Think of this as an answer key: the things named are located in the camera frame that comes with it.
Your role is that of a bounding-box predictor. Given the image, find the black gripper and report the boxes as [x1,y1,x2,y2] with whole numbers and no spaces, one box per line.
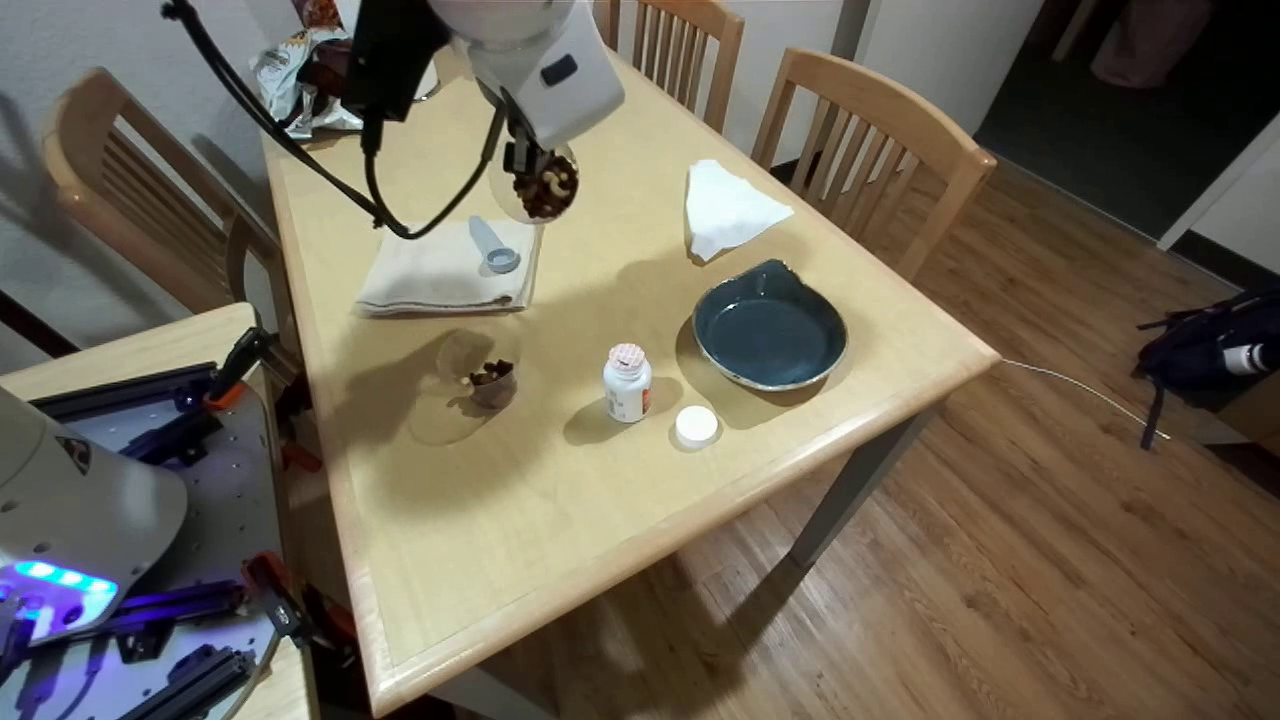
[341,0,551,185]

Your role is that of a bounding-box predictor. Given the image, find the clear cup with nuts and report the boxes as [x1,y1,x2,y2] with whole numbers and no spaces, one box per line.
[511,140,587,224]

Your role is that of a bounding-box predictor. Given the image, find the light wooden dining chair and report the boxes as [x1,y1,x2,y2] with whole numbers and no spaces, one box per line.
[749,43,998,282]
[36,65,291,333]
[593,0,749,137]

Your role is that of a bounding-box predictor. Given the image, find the small brown pinecone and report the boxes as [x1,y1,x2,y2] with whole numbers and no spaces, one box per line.
[452,350,528,417]

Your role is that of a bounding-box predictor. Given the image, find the white floor cable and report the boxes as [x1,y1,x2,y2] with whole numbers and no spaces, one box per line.
[997,354,1175,448]

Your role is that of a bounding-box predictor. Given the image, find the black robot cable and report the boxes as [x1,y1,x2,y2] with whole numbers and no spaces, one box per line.
[156,0,511,242]

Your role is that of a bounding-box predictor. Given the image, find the wooden robot cart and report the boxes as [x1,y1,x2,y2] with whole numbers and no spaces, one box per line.
[0,294,325,720]

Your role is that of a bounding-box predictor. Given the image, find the crumpled foil snack bag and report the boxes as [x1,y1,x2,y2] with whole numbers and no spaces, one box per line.
[252,31,366,143]

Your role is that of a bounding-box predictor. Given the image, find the white pill bottle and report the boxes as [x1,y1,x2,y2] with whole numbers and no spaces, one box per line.
[598,341,654,427]

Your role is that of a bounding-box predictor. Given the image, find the grey metal table leg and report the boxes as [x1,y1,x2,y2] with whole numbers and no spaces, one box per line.
[724,403,937,656]

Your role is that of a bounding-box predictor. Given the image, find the blue ceramic plate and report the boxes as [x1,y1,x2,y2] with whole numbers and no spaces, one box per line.
[686,256,853,400]

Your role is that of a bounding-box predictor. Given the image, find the white bottle cap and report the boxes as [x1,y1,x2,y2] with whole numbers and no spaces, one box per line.
[668,400,724,450]

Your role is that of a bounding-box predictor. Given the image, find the grey metal mounting plate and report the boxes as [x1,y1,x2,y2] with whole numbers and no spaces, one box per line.
[52,382,291,720]

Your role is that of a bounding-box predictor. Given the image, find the grey folded towel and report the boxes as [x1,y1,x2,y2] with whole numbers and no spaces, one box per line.
[352,214,540,321]

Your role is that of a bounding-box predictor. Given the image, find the black clamp bar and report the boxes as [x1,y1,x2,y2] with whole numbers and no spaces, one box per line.
[112,641,263,720]
[31,361,223,466]

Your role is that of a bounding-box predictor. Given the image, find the black orange clamp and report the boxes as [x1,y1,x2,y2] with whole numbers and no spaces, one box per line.
[202,324,291,419]
[235,547,337,662]

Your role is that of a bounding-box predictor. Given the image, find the black backpack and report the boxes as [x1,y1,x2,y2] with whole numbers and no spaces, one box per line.
[1132,281,1280,450]

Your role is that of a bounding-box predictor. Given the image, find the light blue measuring spoon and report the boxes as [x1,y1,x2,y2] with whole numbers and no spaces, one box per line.
[464,214,528,281]

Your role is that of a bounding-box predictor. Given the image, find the white paper napkin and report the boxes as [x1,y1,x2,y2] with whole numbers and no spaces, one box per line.
[680,154,800,266]

